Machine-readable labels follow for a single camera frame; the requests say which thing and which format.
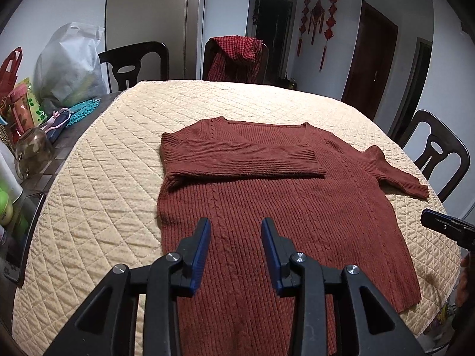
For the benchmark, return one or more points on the teal crochet mat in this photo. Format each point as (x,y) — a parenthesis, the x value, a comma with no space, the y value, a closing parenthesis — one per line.
(83,109)

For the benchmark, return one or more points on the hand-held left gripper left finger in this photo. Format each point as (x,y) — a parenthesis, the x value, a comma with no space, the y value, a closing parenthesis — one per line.
(200,246)

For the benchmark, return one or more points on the red checked garment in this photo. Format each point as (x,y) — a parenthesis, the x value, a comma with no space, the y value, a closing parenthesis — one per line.
(233,57)

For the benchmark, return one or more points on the rust red knit sweater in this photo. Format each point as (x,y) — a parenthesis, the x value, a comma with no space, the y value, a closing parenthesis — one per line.
(267,200)

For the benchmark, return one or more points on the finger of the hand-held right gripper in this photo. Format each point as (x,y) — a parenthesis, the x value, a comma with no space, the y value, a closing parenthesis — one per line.
(454,228)

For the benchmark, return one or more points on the green leaf print packet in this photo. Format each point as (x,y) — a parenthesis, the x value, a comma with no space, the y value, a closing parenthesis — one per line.
(35,105)

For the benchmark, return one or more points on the white plastic bag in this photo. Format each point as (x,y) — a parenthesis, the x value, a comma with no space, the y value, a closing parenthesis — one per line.
(68,70)

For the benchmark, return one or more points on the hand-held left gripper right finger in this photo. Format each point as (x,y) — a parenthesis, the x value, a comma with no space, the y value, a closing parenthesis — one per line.
(269,246)

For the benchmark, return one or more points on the black smartphone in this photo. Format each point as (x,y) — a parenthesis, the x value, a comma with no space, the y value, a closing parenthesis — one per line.
(22,237)

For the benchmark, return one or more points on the dark brown wooden door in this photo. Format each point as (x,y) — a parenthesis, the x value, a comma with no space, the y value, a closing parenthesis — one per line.
(367,59)

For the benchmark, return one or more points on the red tote bag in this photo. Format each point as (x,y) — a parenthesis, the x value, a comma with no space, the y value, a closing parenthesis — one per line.
(8,70)

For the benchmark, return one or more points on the pink and blue pouch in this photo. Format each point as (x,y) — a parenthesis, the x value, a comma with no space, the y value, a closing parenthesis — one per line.
(55,124)

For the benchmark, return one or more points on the pink plastic bottle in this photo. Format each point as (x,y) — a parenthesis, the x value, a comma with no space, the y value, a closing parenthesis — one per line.
(20,111)

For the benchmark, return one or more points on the dark wooden chair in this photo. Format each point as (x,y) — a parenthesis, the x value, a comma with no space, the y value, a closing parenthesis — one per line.
(265,63)
(128,65)
(436,144)

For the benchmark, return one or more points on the grey framed door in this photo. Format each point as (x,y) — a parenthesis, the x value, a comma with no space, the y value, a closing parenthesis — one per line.
(410,89)

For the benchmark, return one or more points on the clear glass cup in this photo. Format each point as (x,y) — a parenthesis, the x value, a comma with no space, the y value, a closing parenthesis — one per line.
(33,152)

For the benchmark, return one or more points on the beige quilted blanket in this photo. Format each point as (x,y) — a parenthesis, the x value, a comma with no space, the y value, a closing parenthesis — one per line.
(111,163)

